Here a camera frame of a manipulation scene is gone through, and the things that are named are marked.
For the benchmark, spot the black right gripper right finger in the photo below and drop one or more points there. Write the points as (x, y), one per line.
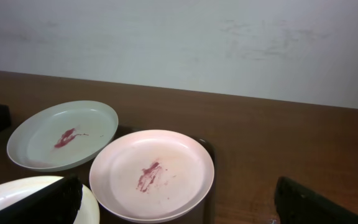
(297, 204)

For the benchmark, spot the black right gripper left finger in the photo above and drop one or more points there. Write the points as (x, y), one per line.
(58, 202)

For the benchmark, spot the pale green plate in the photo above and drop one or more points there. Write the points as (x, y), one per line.
(63, 136)

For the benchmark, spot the cream white plate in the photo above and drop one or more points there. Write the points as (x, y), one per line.
(14, 191)

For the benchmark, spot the pale pink plate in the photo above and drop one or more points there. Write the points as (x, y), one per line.
(151, 176)

